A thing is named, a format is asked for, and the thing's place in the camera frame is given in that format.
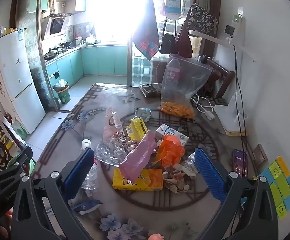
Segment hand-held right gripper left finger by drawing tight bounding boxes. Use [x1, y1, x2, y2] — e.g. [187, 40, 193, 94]
[11, 147, 95, 240]

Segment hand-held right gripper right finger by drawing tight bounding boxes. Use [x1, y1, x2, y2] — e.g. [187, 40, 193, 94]
[194, 147, 279, 240]

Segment green rimmed red bin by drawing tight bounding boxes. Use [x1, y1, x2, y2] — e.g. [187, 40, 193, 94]
[6, 154, 36, 178]

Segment clear plastic bottle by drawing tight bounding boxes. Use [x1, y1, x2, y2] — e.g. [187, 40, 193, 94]
[80, 139, 99, 190]

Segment clear wrapper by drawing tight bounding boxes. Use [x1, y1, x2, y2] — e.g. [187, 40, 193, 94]
[182, 151, 200, 178]

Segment paper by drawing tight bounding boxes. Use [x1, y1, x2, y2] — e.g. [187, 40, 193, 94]
[162, 164, 193, 193]

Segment clear plastic container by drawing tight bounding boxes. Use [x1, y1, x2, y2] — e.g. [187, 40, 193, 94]
[95, 136, 135, 166]

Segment orange plastic bag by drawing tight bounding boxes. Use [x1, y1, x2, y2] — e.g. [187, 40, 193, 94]
[156, 134, 186, 169]

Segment pink printed packet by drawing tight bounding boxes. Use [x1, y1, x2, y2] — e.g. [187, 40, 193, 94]
[102, 107, 124, 143]

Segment white blue milk carton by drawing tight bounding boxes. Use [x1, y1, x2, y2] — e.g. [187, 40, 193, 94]
[156, 124, 189, 147]

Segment pink plastic bag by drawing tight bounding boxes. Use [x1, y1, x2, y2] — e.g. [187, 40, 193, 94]
[119, 130, 158, 183]

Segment small yellow box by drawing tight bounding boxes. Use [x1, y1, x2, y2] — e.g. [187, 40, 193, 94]
[125, 117, 149, 142]

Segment blue white wrapper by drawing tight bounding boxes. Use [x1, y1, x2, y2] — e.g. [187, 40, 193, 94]
[134, 107, 152, 122]

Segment person's left hand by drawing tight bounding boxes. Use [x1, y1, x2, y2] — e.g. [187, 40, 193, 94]
[0, 209, 13, 240]

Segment yellow plastic toy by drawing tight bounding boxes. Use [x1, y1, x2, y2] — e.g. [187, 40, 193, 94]
[0, 132, 14, 150]

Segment white leaning board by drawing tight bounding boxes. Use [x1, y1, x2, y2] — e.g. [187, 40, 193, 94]
[0, 104, 27, 150]

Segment purple smartphone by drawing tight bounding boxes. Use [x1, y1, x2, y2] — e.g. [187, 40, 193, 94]
[232, 149, 249, 178]

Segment colourful children's toy pad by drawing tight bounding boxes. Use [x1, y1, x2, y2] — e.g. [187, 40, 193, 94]
[256, 156, 290, 220]

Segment orange snack pieces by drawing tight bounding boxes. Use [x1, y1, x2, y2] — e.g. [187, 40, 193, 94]
[159, 101, 195, 120]

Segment white refrigerator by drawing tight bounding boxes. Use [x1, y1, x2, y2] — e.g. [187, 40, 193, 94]
[0, 29, 46, 135]

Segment green kitchen waste bin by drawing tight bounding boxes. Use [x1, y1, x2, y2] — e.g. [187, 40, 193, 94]
[53, 79, 71, 105]

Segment clear zip bag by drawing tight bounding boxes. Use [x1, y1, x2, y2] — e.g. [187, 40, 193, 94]
[159, 54, 213, 120]

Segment dark wooden chair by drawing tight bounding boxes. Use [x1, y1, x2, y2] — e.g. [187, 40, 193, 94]
[197, 55, 236, 105]

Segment dark printed packet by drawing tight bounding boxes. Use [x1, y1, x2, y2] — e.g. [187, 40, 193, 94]
[139, 82, 163, 98]

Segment teal lower kitchen cabinets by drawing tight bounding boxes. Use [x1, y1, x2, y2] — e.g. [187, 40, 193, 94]
[45, 44, 128, 85]

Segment black wok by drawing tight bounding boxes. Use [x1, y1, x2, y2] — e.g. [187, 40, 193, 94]
[44, 50, 59, 60]

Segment pink label plastic bottle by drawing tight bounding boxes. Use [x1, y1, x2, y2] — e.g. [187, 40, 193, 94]
[165, 56, 182, 93]

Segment dark red hanging cloth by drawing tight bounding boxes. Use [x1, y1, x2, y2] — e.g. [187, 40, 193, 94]
[175, 20, 193, 58]

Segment white desk lamp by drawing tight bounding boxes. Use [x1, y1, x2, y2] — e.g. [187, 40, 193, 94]
[188, 30, 256, 133]

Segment steel range hood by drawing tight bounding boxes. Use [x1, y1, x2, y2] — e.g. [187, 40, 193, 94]
[45, 12, 73, 37]

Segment black hanging bag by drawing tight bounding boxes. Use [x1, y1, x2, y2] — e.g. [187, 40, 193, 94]
[160, 34, 175, 55]

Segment plaid hanging cloth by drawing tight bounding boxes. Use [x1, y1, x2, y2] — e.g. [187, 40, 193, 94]
[132, 0, 160, 61]

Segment black letter print bag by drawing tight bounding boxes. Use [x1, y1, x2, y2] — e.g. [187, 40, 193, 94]
[187, 4, 218, 39]

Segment white power strip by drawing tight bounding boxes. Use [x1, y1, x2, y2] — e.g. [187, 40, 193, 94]
[231, 14, 243, 30]

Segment smiley print hanging organizer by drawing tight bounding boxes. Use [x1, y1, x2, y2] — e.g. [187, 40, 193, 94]
[160, 0, 182, 20]

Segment brown wall socket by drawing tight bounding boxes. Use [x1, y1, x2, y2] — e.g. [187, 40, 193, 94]
[252, 144, 269, 166]

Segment white charger cable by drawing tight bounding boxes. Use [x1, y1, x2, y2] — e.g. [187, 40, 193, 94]
[191, 94, 215, 120]

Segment black cable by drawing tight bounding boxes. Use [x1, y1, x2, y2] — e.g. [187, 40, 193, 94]
[232, 44, 251, 178]

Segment silver ribbed hood duct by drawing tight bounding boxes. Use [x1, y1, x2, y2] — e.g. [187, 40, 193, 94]
[48, 0, 60, 14]

